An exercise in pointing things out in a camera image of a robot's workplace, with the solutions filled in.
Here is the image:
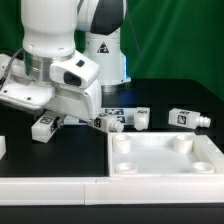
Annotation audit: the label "white left fence block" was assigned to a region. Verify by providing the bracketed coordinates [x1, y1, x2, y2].
[0, 136, 6, 160]

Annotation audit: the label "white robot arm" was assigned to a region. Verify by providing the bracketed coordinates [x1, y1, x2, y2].
[0, 0, 126, 121]

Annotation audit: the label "white front fence rail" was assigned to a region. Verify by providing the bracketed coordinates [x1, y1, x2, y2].
[0, 175, 224, 206]

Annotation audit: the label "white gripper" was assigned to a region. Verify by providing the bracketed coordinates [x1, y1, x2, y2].
[0, 51, 101, 129]

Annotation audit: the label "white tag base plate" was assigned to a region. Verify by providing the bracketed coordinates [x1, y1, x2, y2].
[64, 108, 136, 125]

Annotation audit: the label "white square tabletop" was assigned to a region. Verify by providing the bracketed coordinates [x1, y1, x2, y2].
[107, 132, 222, 176]

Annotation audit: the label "grey cable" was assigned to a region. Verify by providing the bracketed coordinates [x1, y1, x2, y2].
[0, 48, 24, 91]

